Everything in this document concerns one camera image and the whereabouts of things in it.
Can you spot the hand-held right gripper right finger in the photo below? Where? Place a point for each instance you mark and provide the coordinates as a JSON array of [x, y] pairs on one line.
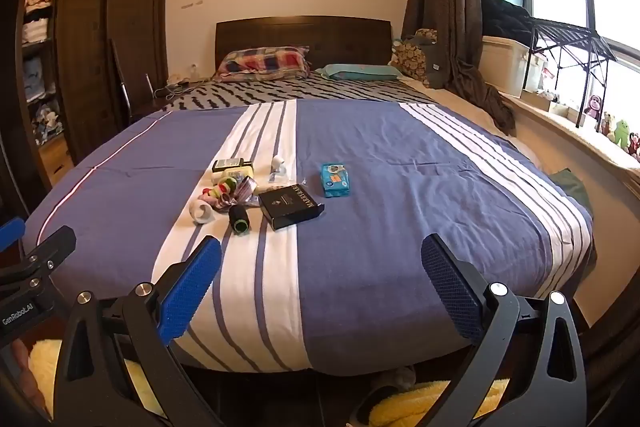
[[450, 292]]

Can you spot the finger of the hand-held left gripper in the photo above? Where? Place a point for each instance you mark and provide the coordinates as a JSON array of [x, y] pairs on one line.
[[10, 234], [47, 252]]

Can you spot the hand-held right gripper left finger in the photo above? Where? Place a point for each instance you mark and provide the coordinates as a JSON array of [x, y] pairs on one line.
[[192, 292]]

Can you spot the person's left hand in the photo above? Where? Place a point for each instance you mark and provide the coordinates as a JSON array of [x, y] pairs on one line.
[[17, 367]]

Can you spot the yellow fluffy rug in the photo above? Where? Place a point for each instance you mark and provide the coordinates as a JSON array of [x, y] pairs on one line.
[[400, 409], [42, 357]]

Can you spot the white tape roll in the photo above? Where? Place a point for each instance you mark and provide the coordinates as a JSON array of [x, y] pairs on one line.
[[202, 212]]

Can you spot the black roll green core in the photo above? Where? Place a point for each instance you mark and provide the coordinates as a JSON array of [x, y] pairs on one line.
[[239, 219]]

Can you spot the blue white striped blanket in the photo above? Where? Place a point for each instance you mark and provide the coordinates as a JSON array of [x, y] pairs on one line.
[[375, 207]]

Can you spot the large yellow bottle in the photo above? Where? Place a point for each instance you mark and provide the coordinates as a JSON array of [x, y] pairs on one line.
[[235, 178]]

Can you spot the black cardboard box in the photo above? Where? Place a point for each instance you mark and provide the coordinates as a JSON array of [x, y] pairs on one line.
[[290, 207]]

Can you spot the clear plastic piece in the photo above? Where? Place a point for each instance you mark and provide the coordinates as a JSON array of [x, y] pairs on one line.
[[279, 178]]

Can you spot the small white container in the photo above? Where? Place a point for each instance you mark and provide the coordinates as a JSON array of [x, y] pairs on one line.
[[278, 163]]

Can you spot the dark green cloth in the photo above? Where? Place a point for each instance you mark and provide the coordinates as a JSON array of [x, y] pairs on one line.
[[570, 189]]

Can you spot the blue tissue pack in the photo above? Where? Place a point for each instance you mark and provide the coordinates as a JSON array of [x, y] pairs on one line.
[[335, 181]]

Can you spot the folded clothes stack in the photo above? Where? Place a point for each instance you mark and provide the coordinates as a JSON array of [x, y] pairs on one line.
[[37, 14]]

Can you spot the dark wooden wardrobe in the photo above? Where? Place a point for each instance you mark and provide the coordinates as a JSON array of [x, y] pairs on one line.
[[115, 32]]

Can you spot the grey black patterned sheet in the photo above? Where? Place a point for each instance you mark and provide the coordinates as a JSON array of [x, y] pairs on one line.
[[300, 89]]

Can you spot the small brown plush toy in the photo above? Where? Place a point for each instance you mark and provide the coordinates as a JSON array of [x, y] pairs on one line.
[[607, 124]]

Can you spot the grey cushion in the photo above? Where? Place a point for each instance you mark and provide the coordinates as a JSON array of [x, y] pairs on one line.
[[435, 62]]

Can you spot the white storage box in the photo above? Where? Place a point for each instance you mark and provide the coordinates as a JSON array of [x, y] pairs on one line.
[[500, 64]]

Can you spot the green frog plush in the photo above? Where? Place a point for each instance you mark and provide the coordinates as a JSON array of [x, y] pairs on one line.
[[621, 133]]

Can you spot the red plush toy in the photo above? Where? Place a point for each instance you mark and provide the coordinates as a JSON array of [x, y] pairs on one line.
[[634, 146]]

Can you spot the purple monkey plush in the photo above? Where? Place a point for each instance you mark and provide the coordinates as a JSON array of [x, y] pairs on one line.
[[593, 105]]

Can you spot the brown circle patterned cushion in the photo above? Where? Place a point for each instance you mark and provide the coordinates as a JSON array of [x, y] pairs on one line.
[[410, 59]]

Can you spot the teal pillow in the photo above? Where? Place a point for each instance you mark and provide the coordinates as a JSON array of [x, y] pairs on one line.
[[355, 72]]

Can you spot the plaid pillow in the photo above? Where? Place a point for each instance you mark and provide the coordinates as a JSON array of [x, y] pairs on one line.
[[260, 62]]

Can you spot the black padded jacket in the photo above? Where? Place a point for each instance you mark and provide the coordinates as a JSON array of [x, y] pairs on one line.
[[505, 19]]

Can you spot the dark wooden headboard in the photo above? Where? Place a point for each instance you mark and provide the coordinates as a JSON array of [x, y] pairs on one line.
[[300, 32]]

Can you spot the black metal rack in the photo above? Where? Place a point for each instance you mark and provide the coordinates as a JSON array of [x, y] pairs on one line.
[[565, 34]]

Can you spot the white wall socket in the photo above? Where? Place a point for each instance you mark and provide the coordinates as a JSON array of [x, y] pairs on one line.
[[192, 69]]

